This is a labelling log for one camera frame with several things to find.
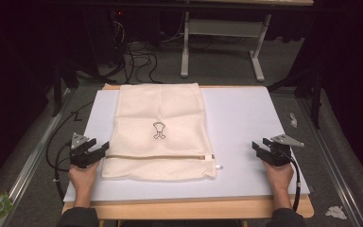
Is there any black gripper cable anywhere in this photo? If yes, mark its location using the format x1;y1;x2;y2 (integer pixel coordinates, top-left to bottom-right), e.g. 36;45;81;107
44;99;95;202
278;148;303;212

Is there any black stand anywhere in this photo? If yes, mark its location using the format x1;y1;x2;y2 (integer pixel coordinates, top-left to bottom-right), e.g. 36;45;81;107
267;67;325;131
50;60;80;118

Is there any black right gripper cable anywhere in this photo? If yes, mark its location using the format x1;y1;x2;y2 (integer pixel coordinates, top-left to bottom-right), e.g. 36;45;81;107
278;148;303;212

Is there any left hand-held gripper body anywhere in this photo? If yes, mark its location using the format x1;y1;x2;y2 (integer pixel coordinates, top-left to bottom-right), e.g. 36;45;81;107
68;132;93;169

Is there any small crumpled white tissue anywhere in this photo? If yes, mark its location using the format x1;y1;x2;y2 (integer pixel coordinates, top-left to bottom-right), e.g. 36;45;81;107
289;112;299;129

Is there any large crumpled white tissue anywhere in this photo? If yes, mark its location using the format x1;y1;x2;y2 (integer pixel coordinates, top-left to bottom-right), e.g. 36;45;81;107
324;205;348;221

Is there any black floor cable bundle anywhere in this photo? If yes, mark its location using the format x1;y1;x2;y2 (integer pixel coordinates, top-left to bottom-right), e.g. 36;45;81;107
108;18;164;85

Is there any metal floor rail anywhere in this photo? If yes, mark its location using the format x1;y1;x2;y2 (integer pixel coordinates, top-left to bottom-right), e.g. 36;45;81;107
296;96;362;227
9;88;78;204

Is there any white metal desk frame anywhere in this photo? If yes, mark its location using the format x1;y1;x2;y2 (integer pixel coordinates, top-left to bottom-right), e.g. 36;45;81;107
180;10;272;83

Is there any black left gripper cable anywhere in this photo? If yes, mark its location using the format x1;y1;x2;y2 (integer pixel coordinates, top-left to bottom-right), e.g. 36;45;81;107
44;99;95;202

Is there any white table board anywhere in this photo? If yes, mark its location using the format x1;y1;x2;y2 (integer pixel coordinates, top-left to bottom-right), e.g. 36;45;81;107
62;85;311;203

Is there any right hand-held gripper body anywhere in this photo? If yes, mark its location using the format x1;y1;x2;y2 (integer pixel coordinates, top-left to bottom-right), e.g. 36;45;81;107
266;133;305;167

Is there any person's left hand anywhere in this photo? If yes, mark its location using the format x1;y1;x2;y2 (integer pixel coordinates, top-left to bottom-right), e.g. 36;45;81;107
68;160;100;192

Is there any cream mesh laundry bag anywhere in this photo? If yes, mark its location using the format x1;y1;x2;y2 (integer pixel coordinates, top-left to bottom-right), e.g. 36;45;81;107
101;82;224;183

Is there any person's right hand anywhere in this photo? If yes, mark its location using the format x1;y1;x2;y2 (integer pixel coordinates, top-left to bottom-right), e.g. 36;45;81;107
262;161;295;192

